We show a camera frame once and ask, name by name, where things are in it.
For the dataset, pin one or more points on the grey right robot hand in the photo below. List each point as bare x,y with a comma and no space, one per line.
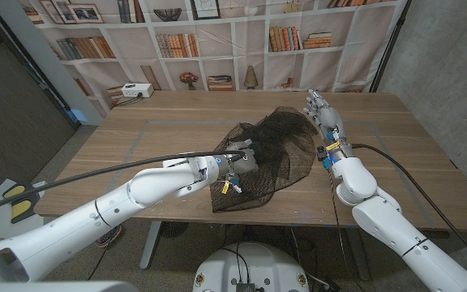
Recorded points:
331,121

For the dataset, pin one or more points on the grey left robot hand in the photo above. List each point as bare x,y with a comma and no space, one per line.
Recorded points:
241,160

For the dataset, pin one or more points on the black mesh netting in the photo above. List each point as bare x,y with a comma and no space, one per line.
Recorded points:
286,154

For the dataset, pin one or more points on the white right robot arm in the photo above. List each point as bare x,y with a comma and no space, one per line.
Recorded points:
387,227

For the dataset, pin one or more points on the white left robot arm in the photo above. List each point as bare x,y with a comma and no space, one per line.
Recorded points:
95,215

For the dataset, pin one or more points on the black backdrop stand pole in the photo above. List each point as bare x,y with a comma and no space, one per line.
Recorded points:
391,44

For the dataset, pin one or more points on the printed bookshelf backdrop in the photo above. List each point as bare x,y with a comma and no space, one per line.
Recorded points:
217,65

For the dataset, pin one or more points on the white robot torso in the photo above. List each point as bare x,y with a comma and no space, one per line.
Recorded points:
254,263

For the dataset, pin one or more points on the white power strip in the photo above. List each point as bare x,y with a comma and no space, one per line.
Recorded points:
137,89

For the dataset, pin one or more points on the white table leg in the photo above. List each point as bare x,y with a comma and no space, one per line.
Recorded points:
150,247

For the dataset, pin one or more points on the grey table leg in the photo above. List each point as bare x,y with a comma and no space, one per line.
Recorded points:
359,255

